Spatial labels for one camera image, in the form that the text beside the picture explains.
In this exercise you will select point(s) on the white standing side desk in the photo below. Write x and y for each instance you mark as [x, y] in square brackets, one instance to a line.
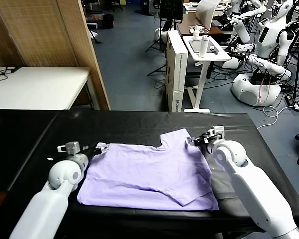
[211, 56]

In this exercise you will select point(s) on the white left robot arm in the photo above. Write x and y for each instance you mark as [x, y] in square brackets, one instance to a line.
[47, 206]

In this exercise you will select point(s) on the grey tablet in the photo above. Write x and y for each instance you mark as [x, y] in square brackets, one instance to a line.
[194, 46]

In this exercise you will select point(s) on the white curved chair back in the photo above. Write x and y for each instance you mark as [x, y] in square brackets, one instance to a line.
[206, 12]

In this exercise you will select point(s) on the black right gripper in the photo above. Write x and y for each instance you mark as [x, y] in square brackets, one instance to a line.
[205, 141]

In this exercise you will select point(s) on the wooden folding screen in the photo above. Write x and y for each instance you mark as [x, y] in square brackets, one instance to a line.
[40, 32]

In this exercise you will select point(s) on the white rectangular table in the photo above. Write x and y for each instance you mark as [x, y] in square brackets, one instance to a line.
[40, 85]

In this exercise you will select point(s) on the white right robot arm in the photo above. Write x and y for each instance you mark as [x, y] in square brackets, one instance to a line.
[251, 189]

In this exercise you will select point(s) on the tall white cardboard box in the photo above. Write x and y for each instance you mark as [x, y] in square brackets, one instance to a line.
[175, 69]

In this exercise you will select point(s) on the black plastic table cover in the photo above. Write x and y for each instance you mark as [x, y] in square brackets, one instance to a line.
[139, 124]

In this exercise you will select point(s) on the white humanoid robot with base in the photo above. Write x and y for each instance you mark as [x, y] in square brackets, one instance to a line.
[266, 36]

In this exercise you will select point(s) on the black waste bin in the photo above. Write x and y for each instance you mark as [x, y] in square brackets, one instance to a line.
[108, 21]

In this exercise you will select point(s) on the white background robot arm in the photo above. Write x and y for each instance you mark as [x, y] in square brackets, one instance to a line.
[241, 29]

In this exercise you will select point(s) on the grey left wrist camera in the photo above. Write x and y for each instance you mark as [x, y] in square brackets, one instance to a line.
[71, 148]

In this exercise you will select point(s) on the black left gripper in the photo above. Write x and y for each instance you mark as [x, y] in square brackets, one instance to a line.
[91, 152]

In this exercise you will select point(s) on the brown wooden desk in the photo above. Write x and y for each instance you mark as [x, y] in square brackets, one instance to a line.
[186, 24]

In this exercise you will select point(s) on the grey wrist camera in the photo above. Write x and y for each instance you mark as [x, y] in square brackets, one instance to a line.
[218, 132]
[71, 148]

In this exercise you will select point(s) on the black light stand tripod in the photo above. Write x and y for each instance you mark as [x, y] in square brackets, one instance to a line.
[160, 41]

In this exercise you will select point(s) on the black light panel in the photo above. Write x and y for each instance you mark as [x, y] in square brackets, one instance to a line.
[171, 9]

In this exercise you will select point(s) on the white water bottle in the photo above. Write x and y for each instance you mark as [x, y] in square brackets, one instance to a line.
[203, 46]

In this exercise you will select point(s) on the lavender t-shirt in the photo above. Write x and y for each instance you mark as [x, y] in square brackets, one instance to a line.
[144, 174]

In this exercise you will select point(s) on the black tripod stand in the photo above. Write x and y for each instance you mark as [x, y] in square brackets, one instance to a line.
[297, 61]

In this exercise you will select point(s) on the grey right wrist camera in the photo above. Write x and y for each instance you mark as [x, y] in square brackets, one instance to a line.
[218, 132]

